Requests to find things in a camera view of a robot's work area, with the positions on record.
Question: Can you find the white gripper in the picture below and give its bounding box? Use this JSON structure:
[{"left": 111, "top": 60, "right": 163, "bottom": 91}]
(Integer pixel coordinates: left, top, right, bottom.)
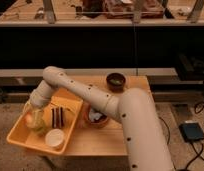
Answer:
[{"left": 22, "top": 89, "right": 48, "bottom": 128}]

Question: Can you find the small red yellow apple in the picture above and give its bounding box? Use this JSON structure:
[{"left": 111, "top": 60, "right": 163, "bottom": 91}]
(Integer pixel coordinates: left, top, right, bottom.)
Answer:
[{"left": 25, "top": 114, "right": 33, "bottom": 127}]

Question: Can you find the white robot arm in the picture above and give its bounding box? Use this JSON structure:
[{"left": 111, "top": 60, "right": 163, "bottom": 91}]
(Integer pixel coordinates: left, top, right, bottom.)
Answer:
[{"left": 23, "top": 66, "right": 175, "bottom": 171}]

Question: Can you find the green plastic cup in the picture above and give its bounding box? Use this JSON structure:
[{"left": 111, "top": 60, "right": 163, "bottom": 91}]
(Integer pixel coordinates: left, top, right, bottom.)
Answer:
[{"left": 33, "top": 123, "right": 47, "bottom": 136}]

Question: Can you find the white plastic cup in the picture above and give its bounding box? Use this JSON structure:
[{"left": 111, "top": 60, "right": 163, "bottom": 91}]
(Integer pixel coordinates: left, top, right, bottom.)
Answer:
[{"left": 45, "top": 129, "right": 64, "bottom": 149}]

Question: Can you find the dark brown sandwich cookie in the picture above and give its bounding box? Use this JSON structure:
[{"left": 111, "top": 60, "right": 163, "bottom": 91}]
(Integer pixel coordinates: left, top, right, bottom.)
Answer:
[{"left": 51, "top": 107, "right": 64, "bottom": 128}]

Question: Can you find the yellow plastic bin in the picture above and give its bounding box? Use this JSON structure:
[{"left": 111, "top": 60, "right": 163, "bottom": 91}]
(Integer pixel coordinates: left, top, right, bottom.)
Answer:
[{"left": 6, "top": 88, "right": 83, "bottom": 155}]

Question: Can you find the wooden folding table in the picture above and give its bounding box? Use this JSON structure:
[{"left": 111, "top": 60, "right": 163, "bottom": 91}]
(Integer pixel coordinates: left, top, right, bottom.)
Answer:
[{"left": 55, "top": 75, "right": 151, "bottom": 156}]

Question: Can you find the grey crumpled cloth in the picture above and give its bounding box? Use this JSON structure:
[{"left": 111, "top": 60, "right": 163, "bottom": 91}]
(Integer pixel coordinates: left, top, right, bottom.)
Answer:
[{"left": 88, "top": 108, "right": 104, "bottom": 123}]

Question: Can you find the brown wooden bowl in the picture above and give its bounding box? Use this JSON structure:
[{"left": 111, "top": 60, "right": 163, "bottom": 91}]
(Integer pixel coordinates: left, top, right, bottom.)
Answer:
[{"left": 82, "top": 103, "right": 110, "bottom": 129}]

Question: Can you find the dark brown small bowl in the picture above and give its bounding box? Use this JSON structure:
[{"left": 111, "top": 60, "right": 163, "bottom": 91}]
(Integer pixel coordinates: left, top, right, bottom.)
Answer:
[{"left": 106, "top": 73, "right": 126, "bottom": 92}]

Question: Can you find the black power adapter box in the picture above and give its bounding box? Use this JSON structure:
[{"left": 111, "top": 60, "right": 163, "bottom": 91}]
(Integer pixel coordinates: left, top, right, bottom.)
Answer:
[{"left": 179, "top": 123, "right": 204, "bottom": 142}]

